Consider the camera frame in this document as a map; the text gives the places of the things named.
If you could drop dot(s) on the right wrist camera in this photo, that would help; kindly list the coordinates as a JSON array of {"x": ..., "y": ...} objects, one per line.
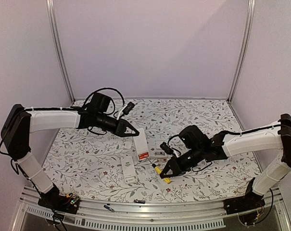
[{"x": 172, "y": 152}]

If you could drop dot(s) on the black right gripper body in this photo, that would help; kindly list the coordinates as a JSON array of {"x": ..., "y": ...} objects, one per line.
[{"x": 185, "y": 165}]

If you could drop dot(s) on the yellow handled screwdriver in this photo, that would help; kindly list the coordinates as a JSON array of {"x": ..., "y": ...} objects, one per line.
[{"x": 159, "y": 171}]

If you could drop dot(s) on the aluminium front rail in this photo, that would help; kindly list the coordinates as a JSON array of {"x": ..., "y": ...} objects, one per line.
[{"x": 189, "y": 216}]

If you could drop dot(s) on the blue battery on rail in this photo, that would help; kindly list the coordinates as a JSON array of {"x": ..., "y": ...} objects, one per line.
[{"x": 108, "y": 208}]

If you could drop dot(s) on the dark battery on rail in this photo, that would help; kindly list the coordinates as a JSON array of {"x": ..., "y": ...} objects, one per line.
[{"x": 139, "y": 201}]

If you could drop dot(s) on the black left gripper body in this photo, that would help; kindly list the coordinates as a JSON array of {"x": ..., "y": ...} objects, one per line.
[{"x": 120, "y": 127}]

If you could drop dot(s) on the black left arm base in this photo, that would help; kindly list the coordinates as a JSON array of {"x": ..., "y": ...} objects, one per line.
[{"x": 53, "y": 200}]

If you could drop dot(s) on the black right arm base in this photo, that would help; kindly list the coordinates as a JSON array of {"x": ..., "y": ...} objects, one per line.
[{"x": 243, "y": 203}]

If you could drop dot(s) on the gold black loose battery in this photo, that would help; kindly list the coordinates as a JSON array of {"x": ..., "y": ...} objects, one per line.
[{"x": 161, "y": 160}]

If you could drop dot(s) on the aluminium frame post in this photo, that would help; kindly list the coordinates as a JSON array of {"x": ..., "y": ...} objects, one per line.
[
  {"x": 243, "y": 49},
  {"x": 58, "y": 49}
]

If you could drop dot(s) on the left aluminium frame post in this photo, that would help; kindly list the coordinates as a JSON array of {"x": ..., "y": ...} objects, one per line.
[{"x": 58, "y": 49}]

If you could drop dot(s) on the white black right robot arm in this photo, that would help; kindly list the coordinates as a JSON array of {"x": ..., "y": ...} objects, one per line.
[{"x": 227, "y": 144}]

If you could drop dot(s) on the white remote control with batteries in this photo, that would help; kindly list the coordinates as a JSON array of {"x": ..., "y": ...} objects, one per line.
[{"x": 158, "y": 155}]

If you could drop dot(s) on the floral patterned table mat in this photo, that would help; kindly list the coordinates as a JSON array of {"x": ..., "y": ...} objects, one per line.
[{"x": 89, "y": 165}]

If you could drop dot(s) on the white air conditioner remote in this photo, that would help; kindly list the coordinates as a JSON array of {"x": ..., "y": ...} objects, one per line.
[{"x": 128, "y": 168}]

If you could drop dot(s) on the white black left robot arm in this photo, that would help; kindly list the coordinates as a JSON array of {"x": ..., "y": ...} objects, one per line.
[{"x": 24, "y": 125}]

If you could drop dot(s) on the right aluminium frame post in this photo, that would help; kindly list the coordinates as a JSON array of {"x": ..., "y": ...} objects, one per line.
[{"x": 243, "y": 49}]

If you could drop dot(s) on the small white battery cover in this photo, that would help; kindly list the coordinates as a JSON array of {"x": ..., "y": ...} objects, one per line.
[{"x": 158, "y": 143}]

